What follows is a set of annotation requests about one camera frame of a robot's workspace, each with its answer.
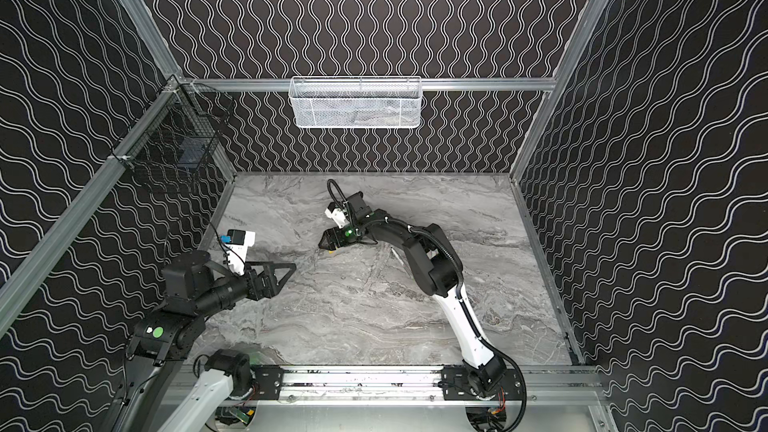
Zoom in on black wire mesh basket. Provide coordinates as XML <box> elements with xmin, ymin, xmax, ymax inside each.
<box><xmin>119</xmin><ymin>83</ymin><xmax>234</xmax><ymax>196</ymax></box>

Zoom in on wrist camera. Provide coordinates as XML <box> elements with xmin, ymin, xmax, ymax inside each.
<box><xmin>325</xmin><ymin>202</ymin><xmax>350</xmax><ymax>229</ymax></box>
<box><xmin>218</xmin><ymin>229</ymin><xmax>256</xmax><ymax>276</ymax></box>

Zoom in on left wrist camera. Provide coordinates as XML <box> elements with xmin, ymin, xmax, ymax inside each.
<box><xmin>218</xmin><ymin>229</ymin><xmax>256</xmax><ymax>276</ymax></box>

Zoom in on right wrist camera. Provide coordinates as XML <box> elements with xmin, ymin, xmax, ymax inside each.
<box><xmin>325</xmin><ymin>202</ymin><xmax>350</xmax><ymax>229</ymax></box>

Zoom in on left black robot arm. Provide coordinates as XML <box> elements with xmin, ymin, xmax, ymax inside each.
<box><xmin>108</xmin><ymin>250</ymin><xmax>297</xmax><ymax>431</ymax></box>

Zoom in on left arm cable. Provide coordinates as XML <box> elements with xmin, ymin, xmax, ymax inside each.
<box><xmin>203</xmin><ymin>221</ymin><xmax>247</xmax><ymax>271</ymax></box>

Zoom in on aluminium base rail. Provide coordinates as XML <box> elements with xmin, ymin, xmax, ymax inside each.
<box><xmin>249</xmin><ymin>365</ymin><xmax>602</xmax><ymax>407</ymax></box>

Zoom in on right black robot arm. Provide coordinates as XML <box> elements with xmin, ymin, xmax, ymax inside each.
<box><xmin>318</xmin><ymin>192</ymin><xmax>506</xmax><ymax>398</ymax></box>

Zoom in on white wire mesh basket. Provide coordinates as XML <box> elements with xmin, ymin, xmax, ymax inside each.
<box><xmin>288</xmin><ymin>76</ymin><xmax>424</xmax><ymax>129</ymax></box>

